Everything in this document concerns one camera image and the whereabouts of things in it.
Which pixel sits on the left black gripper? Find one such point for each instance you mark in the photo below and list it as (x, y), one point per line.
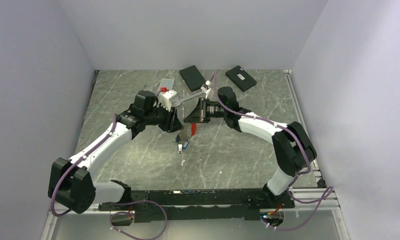
(172, 123)

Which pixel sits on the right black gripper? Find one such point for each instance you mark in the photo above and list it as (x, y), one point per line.
(199, 115)

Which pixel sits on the grey key holder red handle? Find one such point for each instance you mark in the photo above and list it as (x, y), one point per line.
(188, 131)

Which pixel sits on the blue key tag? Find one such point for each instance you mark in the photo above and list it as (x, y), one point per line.
(185, 145)

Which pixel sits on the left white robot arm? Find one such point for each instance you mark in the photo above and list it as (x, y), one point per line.
(71, 184)

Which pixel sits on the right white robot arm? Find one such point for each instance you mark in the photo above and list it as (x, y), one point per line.
(293, 149)

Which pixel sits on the silver open-end wrench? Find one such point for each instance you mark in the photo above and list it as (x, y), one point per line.
(188, 97)

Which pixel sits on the black box left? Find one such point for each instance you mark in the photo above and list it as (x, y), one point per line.
(192, 77)

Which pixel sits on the black box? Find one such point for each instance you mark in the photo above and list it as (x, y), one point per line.
(192, 77)
(240, 78)

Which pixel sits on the small white plastic box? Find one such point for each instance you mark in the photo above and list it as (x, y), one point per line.
(166, 84)

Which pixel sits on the black box right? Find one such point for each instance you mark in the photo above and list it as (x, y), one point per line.
(240, 78)

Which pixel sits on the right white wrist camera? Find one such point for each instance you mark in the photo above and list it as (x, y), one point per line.
(207, 89)

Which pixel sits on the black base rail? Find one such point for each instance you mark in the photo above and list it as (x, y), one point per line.
(147, 211)

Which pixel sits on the aluminium frame rail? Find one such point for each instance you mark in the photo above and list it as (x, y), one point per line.
(80, 200)

